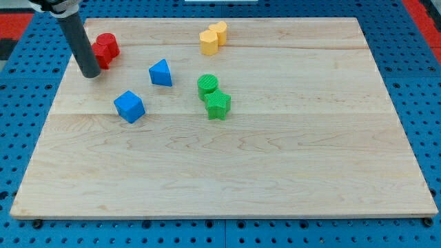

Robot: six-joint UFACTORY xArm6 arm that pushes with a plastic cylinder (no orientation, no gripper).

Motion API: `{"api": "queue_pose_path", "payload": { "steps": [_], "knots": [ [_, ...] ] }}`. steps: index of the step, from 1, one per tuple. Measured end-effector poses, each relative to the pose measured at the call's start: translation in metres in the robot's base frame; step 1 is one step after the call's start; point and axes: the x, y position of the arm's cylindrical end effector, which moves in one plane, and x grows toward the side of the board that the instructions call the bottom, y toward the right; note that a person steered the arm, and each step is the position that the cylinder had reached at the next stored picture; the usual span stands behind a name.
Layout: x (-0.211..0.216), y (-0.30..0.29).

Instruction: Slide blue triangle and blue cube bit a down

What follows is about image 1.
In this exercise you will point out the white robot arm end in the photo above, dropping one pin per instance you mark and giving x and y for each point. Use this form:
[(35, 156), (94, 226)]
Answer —
[(57, 8)]

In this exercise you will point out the blue triangle block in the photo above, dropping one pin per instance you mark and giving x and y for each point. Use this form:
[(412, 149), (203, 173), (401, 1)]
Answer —
[(160, 74)]

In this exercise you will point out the blue cube block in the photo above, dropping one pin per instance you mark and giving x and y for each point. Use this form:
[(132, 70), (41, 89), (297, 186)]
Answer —
[(129, 106)]

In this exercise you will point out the green star block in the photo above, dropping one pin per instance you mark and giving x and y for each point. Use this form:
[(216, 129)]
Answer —
[(217, 104)]

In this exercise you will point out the light wooden board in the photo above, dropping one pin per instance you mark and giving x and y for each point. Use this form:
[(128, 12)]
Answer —
[(311, 133)]

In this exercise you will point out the green cylinder block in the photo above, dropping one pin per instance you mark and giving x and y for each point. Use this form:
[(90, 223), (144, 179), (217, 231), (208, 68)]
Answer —
[(207, 83)]

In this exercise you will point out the yellow hexagon block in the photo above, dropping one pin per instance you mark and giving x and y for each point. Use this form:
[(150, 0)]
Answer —
[(208, 42)]

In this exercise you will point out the yellow heart block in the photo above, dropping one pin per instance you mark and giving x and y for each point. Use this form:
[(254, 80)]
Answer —
[(220, 29)]

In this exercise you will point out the red angular block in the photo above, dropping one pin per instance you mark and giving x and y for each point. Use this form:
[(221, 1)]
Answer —
[(103, 55)]

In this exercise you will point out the red cylinder block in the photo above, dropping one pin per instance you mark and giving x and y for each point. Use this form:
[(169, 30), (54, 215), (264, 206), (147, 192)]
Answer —
[(109, 40)]

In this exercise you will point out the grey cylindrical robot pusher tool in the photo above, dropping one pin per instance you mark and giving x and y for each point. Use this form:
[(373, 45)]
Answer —
[(76, 36)]

